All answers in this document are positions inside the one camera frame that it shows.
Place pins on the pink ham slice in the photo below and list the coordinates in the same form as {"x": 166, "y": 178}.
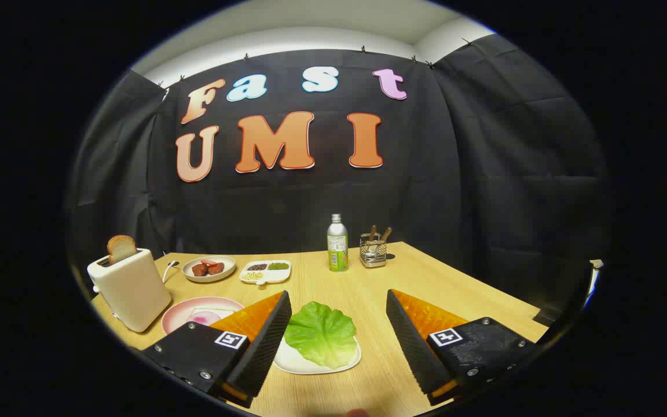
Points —
{"x": 203, "y": 317}

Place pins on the white square plate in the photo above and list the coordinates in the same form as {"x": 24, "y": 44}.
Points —
{"x": 293, "y": 362}

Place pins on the white divided dish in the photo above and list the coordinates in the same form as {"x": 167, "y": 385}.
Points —
{"x": 278, "y": 277}

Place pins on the green label metal bottle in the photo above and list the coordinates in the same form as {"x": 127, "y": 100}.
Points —
{"x": 337, "y": 246}

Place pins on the black backdrop cloth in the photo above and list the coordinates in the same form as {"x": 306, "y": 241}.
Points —
{"x": 426, "y": 191}

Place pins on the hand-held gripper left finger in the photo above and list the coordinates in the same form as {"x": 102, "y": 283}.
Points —
{"x": 267, "y": 341}

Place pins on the green lettuce leaf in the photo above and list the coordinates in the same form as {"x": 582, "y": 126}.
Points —
{"x": 322, "y": 333}

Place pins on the white toaster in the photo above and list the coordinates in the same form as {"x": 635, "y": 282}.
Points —
{"x": 134, "y": 289}

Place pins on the pink round plate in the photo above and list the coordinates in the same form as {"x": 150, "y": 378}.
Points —
{"x": 180, "y": 313}

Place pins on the pile of green beans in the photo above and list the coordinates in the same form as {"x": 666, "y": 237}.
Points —
{"x": 278, "y": 266}

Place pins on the pile of dark beans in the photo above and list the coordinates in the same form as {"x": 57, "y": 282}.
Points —
{"x": 257, "y": 267}

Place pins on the brown crust toast slice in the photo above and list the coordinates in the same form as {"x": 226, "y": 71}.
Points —
{"x": 121, "y": 248}

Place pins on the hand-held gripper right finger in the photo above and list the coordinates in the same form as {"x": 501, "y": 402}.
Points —
{"x": 411, "y": 341}

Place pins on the brown meat piece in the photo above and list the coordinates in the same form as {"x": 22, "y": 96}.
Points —
{"x": 216, "y": 269}
{"x": 199, "y": 270}

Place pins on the pile of yellow beans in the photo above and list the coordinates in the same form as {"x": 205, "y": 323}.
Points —
{"x": 252, "y": 276}

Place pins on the white round plate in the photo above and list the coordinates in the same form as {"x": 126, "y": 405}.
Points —
{"x": 224, "y": 273}

